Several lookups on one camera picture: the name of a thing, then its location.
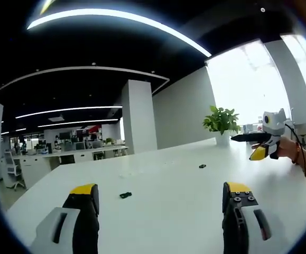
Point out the white office chair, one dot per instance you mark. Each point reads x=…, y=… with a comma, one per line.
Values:
x=13, y=169

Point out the green potted plant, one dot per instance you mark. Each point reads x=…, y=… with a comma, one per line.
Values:
x=222, y=127

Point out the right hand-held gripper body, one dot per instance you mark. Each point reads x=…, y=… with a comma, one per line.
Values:
x=273, y=127

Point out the person's right hand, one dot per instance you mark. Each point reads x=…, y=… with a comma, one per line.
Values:
x=282, y=149

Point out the white office desk row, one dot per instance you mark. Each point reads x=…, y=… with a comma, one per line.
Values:
x=68, y=156

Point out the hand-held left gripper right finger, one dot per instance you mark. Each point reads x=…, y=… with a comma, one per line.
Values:
x=245, y=225

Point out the black plastic buckle part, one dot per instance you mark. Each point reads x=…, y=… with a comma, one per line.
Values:
x=125, y=195
x=202, y=166

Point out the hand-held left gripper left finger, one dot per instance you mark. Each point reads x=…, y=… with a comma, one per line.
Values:
x=63, y=227

